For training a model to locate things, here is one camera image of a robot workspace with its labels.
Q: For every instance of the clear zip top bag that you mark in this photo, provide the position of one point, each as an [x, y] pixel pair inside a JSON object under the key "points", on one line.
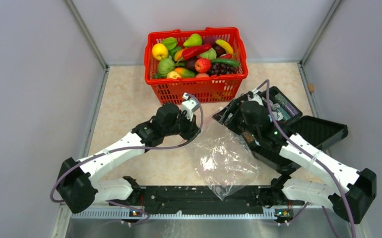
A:
{"points": [[222, 159]]}

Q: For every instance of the dark purple grape bunch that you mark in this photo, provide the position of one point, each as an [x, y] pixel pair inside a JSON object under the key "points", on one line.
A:
{"points": [[218, 69]]}

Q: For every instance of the yellow apple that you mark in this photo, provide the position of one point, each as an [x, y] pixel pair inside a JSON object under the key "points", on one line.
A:
{"points": [[159, 51]]}

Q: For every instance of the green pear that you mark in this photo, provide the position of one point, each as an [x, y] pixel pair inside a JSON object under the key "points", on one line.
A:
{"points": [[194, 40]]}

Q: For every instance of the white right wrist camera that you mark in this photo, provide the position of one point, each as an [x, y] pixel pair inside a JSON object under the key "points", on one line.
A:
{"points": [[254, 96]]}

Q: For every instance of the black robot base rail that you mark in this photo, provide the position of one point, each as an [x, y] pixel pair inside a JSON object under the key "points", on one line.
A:
{"points": [[201, 200]]}

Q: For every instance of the green cucumber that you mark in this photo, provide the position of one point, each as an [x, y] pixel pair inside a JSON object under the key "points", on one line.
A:
{"points": [[230, 62]]}

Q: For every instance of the red apple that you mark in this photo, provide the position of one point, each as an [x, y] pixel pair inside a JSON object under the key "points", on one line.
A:
{"points": [[202, 65]]}

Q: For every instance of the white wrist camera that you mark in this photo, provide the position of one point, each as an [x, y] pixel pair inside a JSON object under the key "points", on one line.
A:
{"points": [[189, 105], [254, 96]]}

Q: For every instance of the red plastic shopping basket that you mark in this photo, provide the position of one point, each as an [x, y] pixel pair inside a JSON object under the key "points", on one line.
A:
{"points": [[207, 89]]}

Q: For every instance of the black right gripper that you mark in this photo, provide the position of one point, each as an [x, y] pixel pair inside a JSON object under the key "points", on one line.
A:
{"points": [[233, 107]]}

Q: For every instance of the black open tool case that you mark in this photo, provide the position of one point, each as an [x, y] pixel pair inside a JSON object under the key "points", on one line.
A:
{"points": [[265, 141]]}

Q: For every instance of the yellow banana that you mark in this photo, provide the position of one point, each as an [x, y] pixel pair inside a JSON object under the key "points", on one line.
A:
{"points": [[225, 45]]}

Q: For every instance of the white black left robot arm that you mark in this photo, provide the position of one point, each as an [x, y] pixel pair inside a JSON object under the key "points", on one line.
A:
{"points": [[79, 181]]}

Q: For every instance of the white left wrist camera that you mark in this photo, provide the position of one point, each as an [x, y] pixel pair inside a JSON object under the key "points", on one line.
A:
{"points": [[189, 105]]}

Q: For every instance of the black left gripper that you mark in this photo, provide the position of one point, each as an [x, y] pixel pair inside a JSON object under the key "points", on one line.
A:
{"points": [[192, 129]]}

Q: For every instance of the orange green mango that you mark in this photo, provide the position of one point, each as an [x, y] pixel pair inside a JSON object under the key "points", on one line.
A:
{"points": [[185, 73]]}

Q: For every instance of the red chili pepper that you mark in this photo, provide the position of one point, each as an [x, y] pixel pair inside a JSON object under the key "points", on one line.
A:
{"points": [[194, 51]]}

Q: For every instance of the green cabbage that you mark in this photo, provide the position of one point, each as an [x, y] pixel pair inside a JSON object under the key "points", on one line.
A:
{"points": [[165, 66]]}

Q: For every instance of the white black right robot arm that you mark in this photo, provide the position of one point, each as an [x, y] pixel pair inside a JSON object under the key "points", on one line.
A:
{"points": [[295, 149]]}

